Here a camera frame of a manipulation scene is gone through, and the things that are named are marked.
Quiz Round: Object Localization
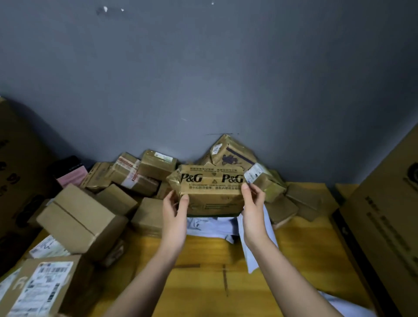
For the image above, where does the cardboard box white shipping label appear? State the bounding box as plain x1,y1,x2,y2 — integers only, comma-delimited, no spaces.
0,254,96,317

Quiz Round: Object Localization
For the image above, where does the person's right forearm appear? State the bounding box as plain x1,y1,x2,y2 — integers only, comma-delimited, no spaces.
243,233,344,317

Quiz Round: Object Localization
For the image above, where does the large cardboard box dark print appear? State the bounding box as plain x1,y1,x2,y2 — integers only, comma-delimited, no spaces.
0,96,63,276

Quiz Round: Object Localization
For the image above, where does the person's left forearm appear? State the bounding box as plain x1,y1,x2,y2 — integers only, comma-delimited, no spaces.
104,241,184,317

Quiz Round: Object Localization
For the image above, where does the white plastic bag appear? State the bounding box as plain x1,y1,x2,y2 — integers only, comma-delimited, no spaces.
318,291,377,317

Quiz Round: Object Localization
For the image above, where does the pile of small cardboard parcels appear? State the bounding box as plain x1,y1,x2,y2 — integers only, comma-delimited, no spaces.
28,134,324,266

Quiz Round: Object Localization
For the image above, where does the person's right hand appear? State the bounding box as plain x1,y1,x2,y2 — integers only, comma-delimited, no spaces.
241,182,270,244

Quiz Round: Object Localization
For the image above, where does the person's left hand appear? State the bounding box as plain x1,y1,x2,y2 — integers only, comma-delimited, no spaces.
162,190,190,245

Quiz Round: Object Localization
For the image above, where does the white labelled flat mailer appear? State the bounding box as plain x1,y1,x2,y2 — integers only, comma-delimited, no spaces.
29,235,71,259

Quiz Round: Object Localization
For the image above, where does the large cardboard box black edge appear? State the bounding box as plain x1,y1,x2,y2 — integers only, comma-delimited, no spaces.
331,123,418,317

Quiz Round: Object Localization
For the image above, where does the pink and black packet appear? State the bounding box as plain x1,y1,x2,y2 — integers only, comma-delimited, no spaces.
52,156,89,189

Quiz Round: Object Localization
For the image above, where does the grey plastic mailer bag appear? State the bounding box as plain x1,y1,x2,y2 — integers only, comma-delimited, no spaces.
186,205,279,274

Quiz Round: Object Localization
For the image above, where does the black-lettered brown carton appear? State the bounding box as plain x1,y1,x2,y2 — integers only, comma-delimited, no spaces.
166,164,246,218

